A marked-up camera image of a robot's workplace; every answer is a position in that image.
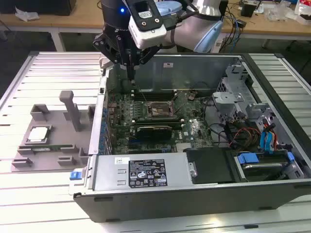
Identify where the silver metal drive cage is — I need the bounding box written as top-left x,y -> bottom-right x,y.
211,62 -> 255,117

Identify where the blue hanging cable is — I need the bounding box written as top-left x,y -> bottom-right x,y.
227,9 -> 242,53

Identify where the tall black box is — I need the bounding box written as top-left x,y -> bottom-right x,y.
220,0 -> 229,18

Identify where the green motherboard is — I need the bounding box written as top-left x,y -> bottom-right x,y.
105,91 -> 214,155

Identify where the white and red bag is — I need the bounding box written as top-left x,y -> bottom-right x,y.
294,0 -> 311,25

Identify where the silver CPU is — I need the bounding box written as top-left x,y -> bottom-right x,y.
28,126 -> 49,142

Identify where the black plastic shroud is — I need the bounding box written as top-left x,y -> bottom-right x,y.
183,147 -> 234,184

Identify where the grey parts rack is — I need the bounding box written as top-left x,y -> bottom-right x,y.
11,90 -> 98,173

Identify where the black RAM slot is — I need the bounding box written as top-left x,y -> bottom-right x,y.
134,95 -> 176,101
133,122 -> 183,129
132,117 -> 181,124
134,90 -> 175,96

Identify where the small black container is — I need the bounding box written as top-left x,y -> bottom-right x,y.
241,2 -> 256,17

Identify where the green RAM stick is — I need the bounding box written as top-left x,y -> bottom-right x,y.
18,144 -> 73,152

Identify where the large black box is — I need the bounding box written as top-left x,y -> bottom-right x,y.
0,0 -> 77,17

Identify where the black open PC case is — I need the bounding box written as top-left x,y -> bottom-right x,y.
69,51 -> 311,223

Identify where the silver power supply unit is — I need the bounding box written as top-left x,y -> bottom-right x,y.
93,154 -> 192,191

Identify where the black graphics card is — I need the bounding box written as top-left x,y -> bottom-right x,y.
136,125 -> 173,141

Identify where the wooden desk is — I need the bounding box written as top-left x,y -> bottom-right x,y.
0,0 -> 311,53

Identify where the crumpled white plastic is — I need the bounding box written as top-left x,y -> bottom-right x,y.
14,6 -> 39,21

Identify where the black round case speaker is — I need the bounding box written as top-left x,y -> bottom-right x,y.
121,79 -> 134,94

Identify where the clear plastic wrap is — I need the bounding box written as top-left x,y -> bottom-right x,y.
264,3 -> 294,21

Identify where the blue flat wire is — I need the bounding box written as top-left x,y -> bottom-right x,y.
259,132 -> 275,156

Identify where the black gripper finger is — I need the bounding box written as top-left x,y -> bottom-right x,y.
92,36 -> 135,84
132,45 -> 161,83

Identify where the coloured wire bundle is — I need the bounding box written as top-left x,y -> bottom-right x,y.
230,127 -> 262,146

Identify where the hard disk in blue carrier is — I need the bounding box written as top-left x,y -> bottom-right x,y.
234,150 -> 296,182

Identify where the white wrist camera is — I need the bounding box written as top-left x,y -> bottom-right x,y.
128,0 -> 168,50

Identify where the CPU socket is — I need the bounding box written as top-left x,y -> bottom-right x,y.
145,100 -> 177,119

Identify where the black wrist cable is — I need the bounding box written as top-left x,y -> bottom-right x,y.
165,0 -> 225,30

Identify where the orange flat wire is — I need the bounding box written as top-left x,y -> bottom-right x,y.
271,131 -> 278,152

